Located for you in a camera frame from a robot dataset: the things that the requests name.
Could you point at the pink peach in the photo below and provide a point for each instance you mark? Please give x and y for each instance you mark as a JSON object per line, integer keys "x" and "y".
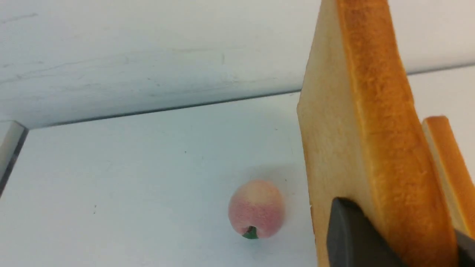
{"x": 257, "y": 210}

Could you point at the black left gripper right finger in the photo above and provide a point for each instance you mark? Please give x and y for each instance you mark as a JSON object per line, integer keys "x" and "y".
{"x": 466, "y": 249}

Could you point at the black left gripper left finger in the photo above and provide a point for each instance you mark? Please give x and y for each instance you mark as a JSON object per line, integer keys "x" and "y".
{"x": 352, "y": 241}

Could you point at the toasted bread slice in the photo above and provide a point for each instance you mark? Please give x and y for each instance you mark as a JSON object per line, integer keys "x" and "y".
{"x": 362, "y": 138}
{"x": 453, "y": 174}

